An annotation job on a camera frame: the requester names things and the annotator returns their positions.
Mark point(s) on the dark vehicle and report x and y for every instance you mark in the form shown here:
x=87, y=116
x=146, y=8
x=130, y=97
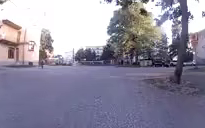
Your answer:
x=159, y=62

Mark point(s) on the white car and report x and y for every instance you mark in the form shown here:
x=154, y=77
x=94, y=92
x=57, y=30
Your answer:
x=181, y=62

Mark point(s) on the person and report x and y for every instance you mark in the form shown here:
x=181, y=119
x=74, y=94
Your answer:
x=42, y=62

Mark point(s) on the distant pale building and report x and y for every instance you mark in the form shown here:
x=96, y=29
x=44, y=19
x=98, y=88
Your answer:
x=95, y=51

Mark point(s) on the tall thin-trunk tree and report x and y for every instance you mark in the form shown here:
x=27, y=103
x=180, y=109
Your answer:
x=181, y=50

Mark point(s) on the dirt patch with leaves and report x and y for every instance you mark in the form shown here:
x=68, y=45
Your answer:
x=171, y=85

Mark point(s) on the peach two-storey building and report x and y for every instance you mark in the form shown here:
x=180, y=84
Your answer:
x=13, y=43

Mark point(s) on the large leafy green tree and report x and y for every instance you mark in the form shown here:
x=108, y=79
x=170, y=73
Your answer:
x=133, y=33

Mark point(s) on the tree beside peach building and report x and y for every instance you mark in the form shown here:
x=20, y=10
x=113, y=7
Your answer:
x=46, y=45

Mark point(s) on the grey asphalt road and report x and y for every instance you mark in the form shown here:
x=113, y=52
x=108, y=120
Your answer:
x=73, y=100

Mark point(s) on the white building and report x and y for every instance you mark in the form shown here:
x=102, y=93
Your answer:
x=203, y=48

